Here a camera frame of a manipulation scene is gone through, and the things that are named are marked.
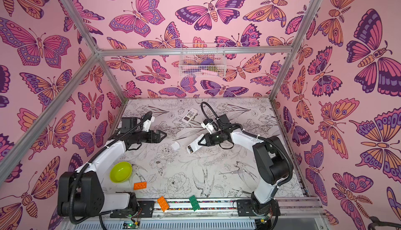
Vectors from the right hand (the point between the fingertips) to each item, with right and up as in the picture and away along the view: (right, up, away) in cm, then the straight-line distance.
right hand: (200, 141), depth 86 cm
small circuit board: (-32, -36, -14) cm, 51 cm away
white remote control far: (-8, +14, +23) cm, 28 cm away
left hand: (-22, +5, 0) cm, 22 cm away
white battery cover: (-15, -5, +10) cm, 19 cm away
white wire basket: (+1, +49, +11) cm, 50 cm away
